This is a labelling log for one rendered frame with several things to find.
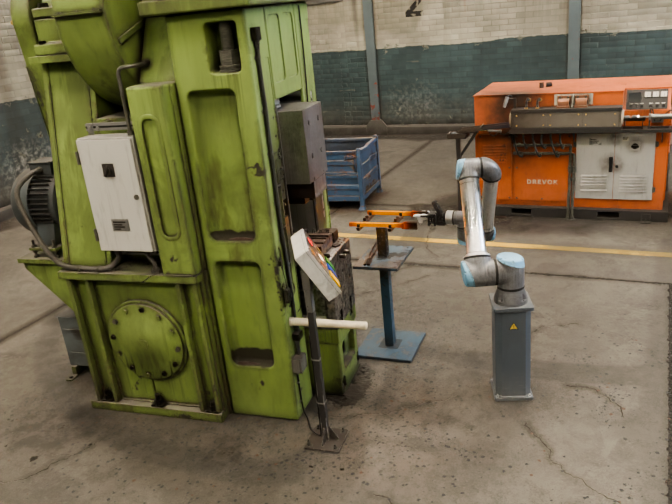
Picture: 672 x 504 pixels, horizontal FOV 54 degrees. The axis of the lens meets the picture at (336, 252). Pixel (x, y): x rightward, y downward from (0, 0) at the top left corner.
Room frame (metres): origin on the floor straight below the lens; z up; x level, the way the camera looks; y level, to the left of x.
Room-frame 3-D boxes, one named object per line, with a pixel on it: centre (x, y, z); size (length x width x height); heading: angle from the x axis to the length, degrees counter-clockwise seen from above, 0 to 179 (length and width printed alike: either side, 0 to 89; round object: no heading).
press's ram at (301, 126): (3.77, 0.23, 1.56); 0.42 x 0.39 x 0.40; 70
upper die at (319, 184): (3.73, 0.25, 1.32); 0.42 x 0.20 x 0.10; 70
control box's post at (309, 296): (3.11, 0.16, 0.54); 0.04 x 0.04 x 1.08; 70
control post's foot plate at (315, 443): (3.11, 0.16, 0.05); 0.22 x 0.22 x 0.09; 70
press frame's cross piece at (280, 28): (3.82, 0.37, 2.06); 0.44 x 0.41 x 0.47; 70
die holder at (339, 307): (3.79, 0.24, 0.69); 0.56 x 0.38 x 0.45; 70
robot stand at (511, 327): (3.40, -0.96, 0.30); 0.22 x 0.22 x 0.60; 83
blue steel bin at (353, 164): (7.89, 0.03, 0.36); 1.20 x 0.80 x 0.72; 68
